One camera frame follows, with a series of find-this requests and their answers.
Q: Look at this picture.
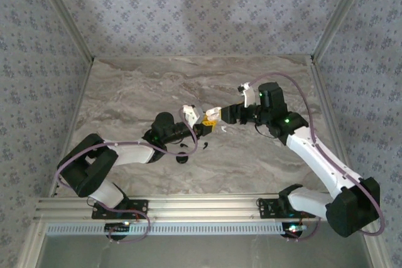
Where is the white earbud charging case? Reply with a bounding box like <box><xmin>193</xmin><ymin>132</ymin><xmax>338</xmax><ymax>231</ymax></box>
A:
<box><xmin>205</xmin><ymin>107</ymin><xmax>222</xmax><ymax>121</ymax></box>

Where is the left control board with LED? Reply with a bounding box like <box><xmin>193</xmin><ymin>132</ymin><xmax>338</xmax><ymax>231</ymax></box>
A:
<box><xmin>104</xmin><ymin>221</ymin><xmax>132</xmax><ymax>240</ymax></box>

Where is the control board with led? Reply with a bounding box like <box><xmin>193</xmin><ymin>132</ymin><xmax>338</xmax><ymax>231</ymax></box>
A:
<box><xmin>281</xmin><ymin>222</ymin><xmax>308</xmax><ymax>240</ymax></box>
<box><xmin>104</xmin><ymin>221</ymin><xmax>132</xmax><ymax>240</ymax></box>

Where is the grey metal panel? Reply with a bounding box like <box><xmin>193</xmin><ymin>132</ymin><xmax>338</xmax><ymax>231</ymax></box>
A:
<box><xmin>37</xmin><ymin>235</ymin><xmax>374</xmax><ymax>268</ymax></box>

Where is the right control board with LED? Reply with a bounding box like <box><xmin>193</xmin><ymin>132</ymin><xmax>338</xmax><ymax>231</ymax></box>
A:
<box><xmin>281</xmin><ymin>222</ymin><xmax>308</xmax><ymax>240</ymax></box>

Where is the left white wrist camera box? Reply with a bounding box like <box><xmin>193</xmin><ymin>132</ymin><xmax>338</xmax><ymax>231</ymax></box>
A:
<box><xmin>182</xmin><ymin>104</ymin><xmax>204</xmax><ymax>126</ymax></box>

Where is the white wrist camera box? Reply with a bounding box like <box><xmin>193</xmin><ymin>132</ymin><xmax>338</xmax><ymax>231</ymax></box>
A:
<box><xmin>237</xmin><ymin>82</ymin><xmax>258</xmax><ymax>108</ymax></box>
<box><xmin>182</xmin><ymin>104</ymin><xmax>204</xmax><ymax>126</ymax></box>

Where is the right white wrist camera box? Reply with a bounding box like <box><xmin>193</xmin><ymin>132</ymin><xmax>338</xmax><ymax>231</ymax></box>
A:
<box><xmin>237</xmin><ymin>82</ymin><xmax>258</xmax><ymax>108</ymax></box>

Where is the right aluminium table side rail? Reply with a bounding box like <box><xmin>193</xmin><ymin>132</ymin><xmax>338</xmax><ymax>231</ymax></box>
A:
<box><xmin>309</xmin><ymin>57</ymin><xmax>361</xmax><ymax>196</ymax></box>

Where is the aluminium table side rail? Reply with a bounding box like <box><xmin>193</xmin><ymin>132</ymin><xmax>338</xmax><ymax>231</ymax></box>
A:
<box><xmin>309</xmin><ymin>57</ymin><xmax>361</xmax><ymax>196</ymax></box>
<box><xmin>48</xmin><ymin>59</ymin><xmax>95</xmax><ymax>198</ymax></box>

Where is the aluminium mounting rail beam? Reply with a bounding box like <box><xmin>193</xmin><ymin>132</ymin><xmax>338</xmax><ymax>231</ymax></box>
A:
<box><xmin>33</xmin><ymin>195</ymin><xmax>376</xmax><ymax>221</ymax></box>

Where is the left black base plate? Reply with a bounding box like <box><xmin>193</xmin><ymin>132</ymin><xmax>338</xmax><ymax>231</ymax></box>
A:
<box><xmin>91</xmin><ymin>199</ymin><xmax>149</xmax><ymax>220</ymax></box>

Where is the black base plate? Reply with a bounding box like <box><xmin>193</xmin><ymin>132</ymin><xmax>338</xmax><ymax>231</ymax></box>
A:
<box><xmin>258</xmin><ymin>197</ymin><xmax>317</xmax><ymax>220</ymax></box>
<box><xmin>91</xmin><ymin>199</ymin><xmax>149</xmax><ymax>220</ymax></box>

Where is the left aluminium table side rail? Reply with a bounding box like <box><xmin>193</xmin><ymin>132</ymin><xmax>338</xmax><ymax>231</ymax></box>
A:
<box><xmin>48</xmin><ymin>59</ymin><xmax>95</xmax><ymax>198</ymax></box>

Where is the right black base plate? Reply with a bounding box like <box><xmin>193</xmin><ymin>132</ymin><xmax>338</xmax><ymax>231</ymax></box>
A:
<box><xmin>258</xmin><ymin>197</ymin><xmax>317</xmax><ymax>220</ymax></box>

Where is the grey slotted cable tray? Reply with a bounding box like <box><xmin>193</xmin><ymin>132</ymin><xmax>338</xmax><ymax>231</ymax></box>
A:
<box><xmin>46</xmin><ymin>221</ymin><xmax>283</xmax><ymax>237</ymax></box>

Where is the right aluminium corner post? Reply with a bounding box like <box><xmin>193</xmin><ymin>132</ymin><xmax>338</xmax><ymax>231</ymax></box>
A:
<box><xmin>310</xmin><ymin>0</ymin><xmax>376</xmax><ymax>62</ymax></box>

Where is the aluminium corner post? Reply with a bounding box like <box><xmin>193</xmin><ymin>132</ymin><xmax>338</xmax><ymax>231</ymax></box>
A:
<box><xmin>31</xmin><ymin>0</ymin><xmax>95</xmax><ymax>62</ymax></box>
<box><xmin>310</xmin><ymin>0</ymin><xmax>376</xmax><ymax>62</ymax></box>

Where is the left aluminium corner post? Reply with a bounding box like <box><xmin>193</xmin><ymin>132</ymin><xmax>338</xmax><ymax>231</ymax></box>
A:
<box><xmin>31</xmin><ymin>0</ymin><xmax>95</xmax><ymax>62</ymax></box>

